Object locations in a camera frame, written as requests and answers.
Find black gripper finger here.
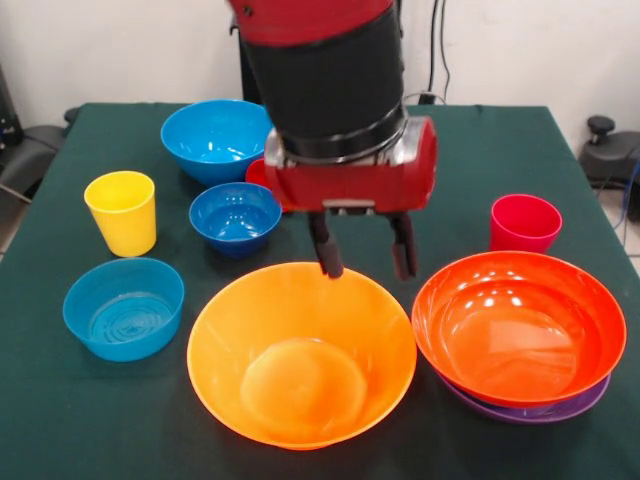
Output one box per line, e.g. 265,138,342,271
388,212,419,281
306,211,346,280

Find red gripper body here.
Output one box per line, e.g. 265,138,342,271
263,116,439,214

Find large orange bowl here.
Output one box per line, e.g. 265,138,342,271
186,260,419,452

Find red cup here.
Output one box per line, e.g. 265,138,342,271
244,157,269,189

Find small dark blue bowl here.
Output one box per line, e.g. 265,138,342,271
188,181,284,259

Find pink-red cup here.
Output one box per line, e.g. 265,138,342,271
489,193,564,254

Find shallow red-orange bowl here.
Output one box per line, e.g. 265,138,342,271
410,250,628,409

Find large blue bowl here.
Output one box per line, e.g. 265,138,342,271
160,98,275,187

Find yellow cup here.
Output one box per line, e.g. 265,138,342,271
83,170,158,258

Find straight-walled teal blue bowl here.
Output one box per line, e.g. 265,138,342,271
62,257,186,363

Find shallow purple bowl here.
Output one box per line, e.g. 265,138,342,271
437,372,612,425

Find black base with knob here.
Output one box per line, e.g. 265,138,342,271
579,115,640,189

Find dark green tablecloth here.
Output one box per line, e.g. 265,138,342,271
0,102,640,480

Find black chair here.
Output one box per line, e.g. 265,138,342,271
0,124,66,201

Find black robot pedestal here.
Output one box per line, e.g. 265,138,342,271
229,0,405,106

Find black hanging cable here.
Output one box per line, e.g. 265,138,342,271
428,0,454,101

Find blue cable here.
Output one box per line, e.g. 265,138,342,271
618,162,640,234

